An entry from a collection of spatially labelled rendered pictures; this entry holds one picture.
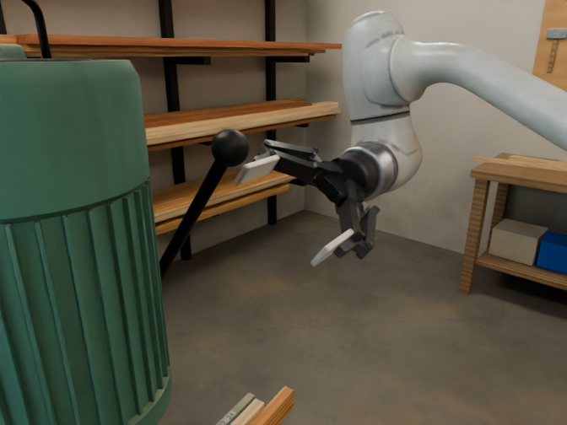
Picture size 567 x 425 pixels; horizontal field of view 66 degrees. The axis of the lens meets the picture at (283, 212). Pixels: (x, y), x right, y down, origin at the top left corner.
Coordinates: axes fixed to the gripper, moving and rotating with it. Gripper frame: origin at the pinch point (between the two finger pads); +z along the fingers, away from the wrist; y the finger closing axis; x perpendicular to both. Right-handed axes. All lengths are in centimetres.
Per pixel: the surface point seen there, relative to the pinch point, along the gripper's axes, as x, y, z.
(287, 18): -75, 188, -298
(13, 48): 0.0, 31.3, 14.8
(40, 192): 8.3, 5.0, 27.6
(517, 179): -38, -32, -236
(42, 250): 5.2, 3.0, 28.1
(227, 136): 9.6, 5.1, 11.1
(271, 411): -36.0, -17.1, -6.8
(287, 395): -35.8, -17.4, -11.3
